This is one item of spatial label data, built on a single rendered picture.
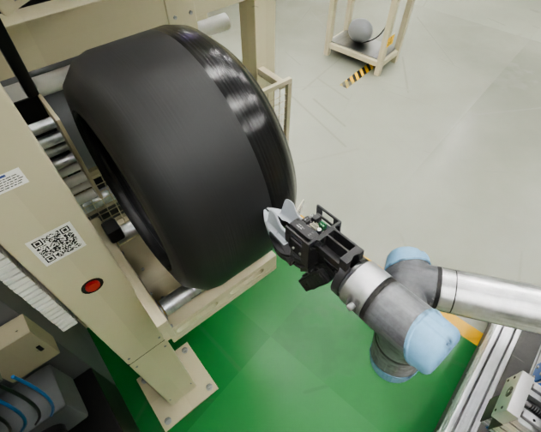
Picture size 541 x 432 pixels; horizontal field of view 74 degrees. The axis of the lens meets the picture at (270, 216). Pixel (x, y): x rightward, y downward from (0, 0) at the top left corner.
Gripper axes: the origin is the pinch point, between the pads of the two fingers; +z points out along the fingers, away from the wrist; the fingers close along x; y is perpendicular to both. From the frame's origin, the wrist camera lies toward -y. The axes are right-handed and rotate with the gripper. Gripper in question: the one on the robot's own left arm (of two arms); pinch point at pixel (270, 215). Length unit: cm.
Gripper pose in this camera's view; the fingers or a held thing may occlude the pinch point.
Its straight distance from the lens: 66.6
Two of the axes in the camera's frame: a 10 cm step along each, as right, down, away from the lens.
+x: -7.7, 4.9, -4.0
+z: -6.3, -5.4, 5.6
